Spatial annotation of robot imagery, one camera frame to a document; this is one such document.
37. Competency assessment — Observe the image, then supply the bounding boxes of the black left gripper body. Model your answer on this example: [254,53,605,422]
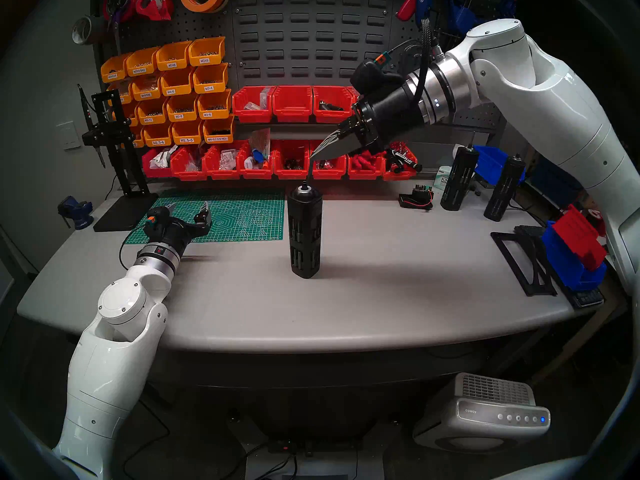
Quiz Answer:
[150,217,200,257]

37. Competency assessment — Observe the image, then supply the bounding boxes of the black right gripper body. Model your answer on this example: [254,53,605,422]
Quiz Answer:
[356,79,427,142]

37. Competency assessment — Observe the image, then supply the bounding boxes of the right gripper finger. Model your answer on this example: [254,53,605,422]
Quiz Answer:
[312,129,382,161]
[311,119,365,159]

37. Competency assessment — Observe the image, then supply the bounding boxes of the black cylindrical electric screwdriver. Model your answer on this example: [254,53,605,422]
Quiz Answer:
[440,145,480,212]
[483,154,527,223]
[286,180,324,279]

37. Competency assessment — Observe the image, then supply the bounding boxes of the red plastic parts bin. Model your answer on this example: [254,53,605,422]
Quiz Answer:
[202,143,242,181]
[312,85,357,125]
[170,146,208,182]
[309,140,349,180]
[232,86,277,124]
[270,140,313,180]
[141,149,176,179]
[271,85,315,124]
[236,141,276,180]
[384,142,421,182]
[346,149,387,180]

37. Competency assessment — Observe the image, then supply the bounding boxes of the green cutting mat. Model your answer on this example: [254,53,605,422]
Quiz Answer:
[123,192,286,246]

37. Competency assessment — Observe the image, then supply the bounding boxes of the white plastic bag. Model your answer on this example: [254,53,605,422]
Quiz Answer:
[149,145,178,171]

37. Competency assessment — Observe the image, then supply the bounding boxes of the black marker pen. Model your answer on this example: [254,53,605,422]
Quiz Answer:
[390,146,423,174]

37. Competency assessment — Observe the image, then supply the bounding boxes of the yellow bin labelled M2.5-5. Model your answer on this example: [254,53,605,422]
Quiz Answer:
[171,119,207,146]

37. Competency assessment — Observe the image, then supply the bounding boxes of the tall clear parts bag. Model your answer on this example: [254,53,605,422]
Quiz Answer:
[250,128,272,160]

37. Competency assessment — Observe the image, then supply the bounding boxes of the yellow bin labelled M4-0.7 hex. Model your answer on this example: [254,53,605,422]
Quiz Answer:
[202,116,236,145]

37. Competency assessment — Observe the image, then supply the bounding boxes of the blue bench vise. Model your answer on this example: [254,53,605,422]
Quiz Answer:
[57,195,94,231]

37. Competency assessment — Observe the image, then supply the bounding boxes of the black metal stand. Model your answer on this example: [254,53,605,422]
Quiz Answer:
[77,84,161,233]

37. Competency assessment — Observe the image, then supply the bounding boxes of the yellow bin labelled M3-12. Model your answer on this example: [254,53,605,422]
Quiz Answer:
[136,99,171,126]

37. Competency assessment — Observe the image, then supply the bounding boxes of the yellow bin labelled M3-8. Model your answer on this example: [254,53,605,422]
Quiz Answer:
[166,94,202,123]

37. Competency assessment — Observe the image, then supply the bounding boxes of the grey louvred panel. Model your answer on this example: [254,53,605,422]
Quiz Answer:
[231,0,398,120]

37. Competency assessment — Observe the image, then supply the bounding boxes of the yellow bin labelled M3-6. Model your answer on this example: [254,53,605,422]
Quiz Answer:
[197,89,233,120]

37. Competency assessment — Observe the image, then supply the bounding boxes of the yellow bin labelled M4X4X6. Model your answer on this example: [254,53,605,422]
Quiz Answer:
[131,74,166,102]

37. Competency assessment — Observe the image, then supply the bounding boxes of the yellow bin labelled M3-4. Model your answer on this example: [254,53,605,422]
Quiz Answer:
[192,62,230,94]

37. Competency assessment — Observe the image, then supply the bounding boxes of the yellow bin labelled M3X8 BAD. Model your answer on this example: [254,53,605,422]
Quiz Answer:
[125,49,162,78]

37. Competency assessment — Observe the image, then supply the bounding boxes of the yellow bin labelled M3X6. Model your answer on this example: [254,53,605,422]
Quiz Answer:
[188,36,227,67]

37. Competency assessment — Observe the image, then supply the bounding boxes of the dark blue crate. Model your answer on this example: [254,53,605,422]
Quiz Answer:
[530,154,586,207]

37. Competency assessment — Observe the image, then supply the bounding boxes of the black pegboard panel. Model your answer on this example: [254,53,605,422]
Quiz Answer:
[92,0,238,85]

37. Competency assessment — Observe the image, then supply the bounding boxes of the red tape dispenser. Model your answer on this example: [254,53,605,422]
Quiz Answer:
[136,0,175,22]

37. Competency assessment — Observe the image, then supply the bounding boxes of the large red plastic bin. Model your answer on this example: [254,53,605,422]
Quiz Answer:
[551,204,607,272]

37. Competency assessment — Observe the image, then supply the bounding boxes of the large blue plastic bin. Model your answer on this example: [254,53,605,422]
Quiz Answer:
[541,220,608,292]

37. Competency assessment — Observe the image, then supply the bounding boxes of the black power strip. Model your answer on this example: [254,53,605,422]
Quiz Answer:
[267,438,363,456]

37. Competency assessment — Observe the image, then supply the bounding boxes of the white air purifier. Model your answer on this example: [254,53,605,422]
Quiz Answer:
[412,373,552,453]

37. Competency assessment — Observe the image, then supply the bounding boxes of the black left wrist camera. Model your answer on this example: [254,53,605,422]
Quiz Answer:
[145,205,174,228]

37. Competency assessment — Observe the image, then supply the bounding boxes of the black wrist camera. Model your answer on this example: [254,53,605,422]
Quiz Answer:
[350,54,396,96]
[145,205,174,228]

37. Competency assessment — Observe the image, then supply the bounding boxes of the red handled cutters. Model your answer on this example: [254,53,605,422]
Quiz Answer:
[350,151,388,172]

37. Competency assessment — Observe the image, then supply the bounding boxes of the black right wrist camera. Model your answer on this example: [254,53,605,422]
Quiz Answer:
[350,54,396,96]

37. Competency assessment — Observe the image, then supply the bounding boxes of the thin black left wrist cable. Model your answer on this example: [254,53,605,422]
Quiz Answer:
[118,223,149,271]

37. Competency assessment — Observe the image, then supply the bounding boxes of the black braided right wrist cable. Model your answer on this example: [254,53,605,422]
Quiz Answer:
[385,19,446,102]

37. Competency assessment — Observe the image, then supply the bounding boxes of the black battery holder with wires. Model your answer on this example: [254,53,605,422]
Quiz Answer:
[398,184,435,211]

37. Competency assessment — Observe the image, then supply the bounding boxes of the white wall switch plate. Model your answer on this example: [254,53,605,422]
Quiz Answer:
[56,120,82,151]

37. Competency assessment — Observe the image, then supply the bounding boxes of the black flat frame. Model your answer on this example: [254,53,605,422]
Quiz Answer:
[490,231,558,297]

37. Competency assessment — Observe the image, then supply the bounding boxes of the grey duct tape roll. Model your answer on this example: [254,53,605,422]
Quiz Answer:
[71,15,107,46]

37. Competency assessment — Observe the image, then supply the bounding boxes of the purple handled scissors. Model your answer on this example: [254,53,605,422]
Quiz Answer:
[107,0,126,57]

